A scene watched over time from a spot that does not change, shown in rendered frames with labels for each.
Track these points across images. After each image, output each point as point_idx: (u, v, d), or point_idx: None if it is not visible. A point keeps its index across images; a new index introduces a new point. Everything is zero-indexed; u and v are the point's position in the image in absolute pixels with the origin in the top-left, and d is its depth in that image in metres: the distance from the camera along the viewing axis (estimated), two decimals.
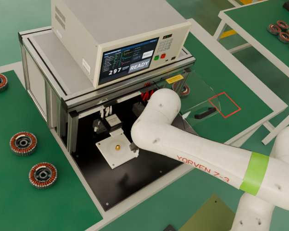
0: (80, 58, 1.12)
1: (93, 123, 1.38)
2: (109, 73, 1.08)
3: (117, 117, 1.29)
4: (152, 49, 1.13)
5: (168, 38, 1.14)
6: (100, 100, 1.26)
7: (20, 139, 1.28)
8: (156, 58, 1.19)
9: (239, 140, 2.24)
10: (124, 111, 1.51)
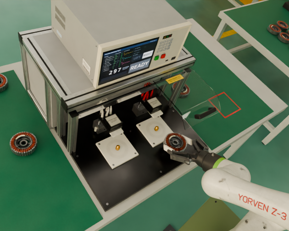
0: (80, 58, 1.12)
1: (93, 123, 1.38)
2: (109, 73, 1.08)
3: (117, 117, 1.29)
4: (152, 49, 1.13)
5: (168, 38, 1.14)
6: (100, 100, 1.26)
7: (20, 139, 1.28)
8: (156, 58, 1.19)
9: (239, 140, 2.24)
10: (124, 111, 1.51)
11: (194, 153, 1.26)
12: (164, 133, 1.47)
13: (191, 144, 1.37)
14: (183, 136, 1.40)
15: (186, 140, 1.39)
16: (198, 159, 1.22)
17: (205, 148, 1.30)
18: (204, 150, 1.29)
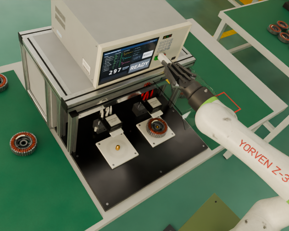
0: (80, 58, 1.12)
1: (93, 123, 1.38)
2: (109, 73, 1.08)
3: (117, 117, 1.29)
4: (152, 49, 1.13)
5: (168, 38, 1.14)
6: (100, 100, 1.26)
7: (20, 139, 1.28)
8: (156, 58, 1.19)
9: None
10: (124, 111, 1.51)
11: (184, 80, 1.08)
12: None
13: None
14: (163, 55, 1.15)
15: (164, 60, 1.16)
16: (187, 90, 1.06)
17: (193, 76, 1.13)
18: (192, 78, 1.12)
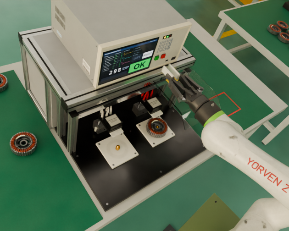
0: (80, 58, 1.12)
1: (93, 123, 1.38)
2: (109, 73, 1.08)
3: (117, 117, 1.29)
4: (152, 49, 1.13)
5: (168, 38, 1.14)
6: (100, 100, 1.26)
7: (20, 139, 1.28)
8: (156, 58, 1.19)
9: None
10: (124, 111, 1.51)
11: (190, 93, 1.08)
12: None
13: (178, 79, 1.16)
14: (171, 66, 1.16)
15: (172, 71, 1.16)
16: (194, 104, 1.06)
17: (200, 89, 1.12)
18: (199, 91, 1.12)
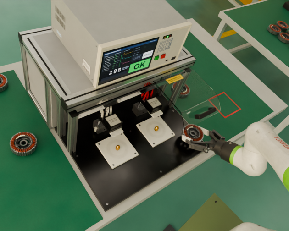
0: (80, 58, 1.12)
1: (93, 123, 1.38)
2: (109, 73, 1.08)
3: (117, 117, 1.29)
4: (152, 49, 1.13)
5: (168, 38, 1.14)
6: (100, 100, 1.26)
7: (20, 139, 1.28)
8: (156, 58, 1.19)
9: (239, 140, 2.24)
10: (124, 111, 1.51)
11: (211, 142, 1.33)
12: (164, 133, 1.47)
13: (208, 134, 1.44)
14: (200, 127, 1.47)
15: (202, 130, 1.46)
16: (216, 147, 1.29)
17: (222, 138, 1.37)
18: (221, 140, 1.36)
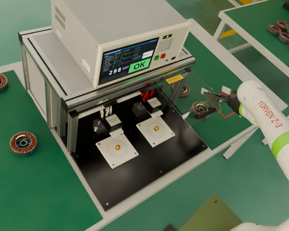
0: (80, 58, 1.12)
1: (93, 123, 1.38)
2: (109, 73, 1.08)
3: (117, 117, 1.29)
4: (152, 49, 1.13)
5: (168, 38, 1.14)
6: (100, 100, 1.26)
7: (20, 139, 1.28)
8: (156, 58, 1.19)
9: (239, 140, 2.24)
10: (124, 111, 1.51)
11: (227, 95, 1.38)
12: (164, 133, 1.47)
13: (230, 94, 1.49)
14: (224, 86, 1.53)
15: (225, 90, 1.52)
16: (230, 99, 1.34)
17: None
18: None
